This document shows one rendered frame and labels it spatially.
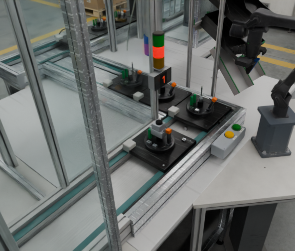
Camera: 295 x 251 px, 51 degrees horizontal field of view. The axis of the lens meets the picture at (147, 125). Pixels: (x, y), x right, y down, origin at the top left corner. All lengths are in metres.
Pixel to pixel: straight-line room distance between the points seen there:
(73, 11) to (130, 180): 0.88
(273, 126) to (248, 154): 0.21
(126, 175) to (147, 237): 0.29
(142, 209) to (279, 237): 1.38
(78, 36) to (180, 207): 0.89
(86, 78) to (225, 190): 0.91
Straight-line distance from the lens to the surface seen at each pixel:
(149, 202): 1.20
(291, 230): 2.45
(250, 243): 2.13
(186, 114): 1.60
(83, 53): 0.63
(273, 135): 1.52
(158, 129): 1.34
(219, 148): 1.44
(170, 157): 1.35
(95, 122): 0.71
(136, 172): 1.37
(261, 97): 2.02
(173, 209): 1.31
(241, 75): 1.84
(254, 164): 1.54
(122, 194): 1.29
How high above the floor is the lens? 1.89
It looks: 37 degrees down
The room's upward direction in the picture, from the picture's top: 3 degrees counter-clockwise
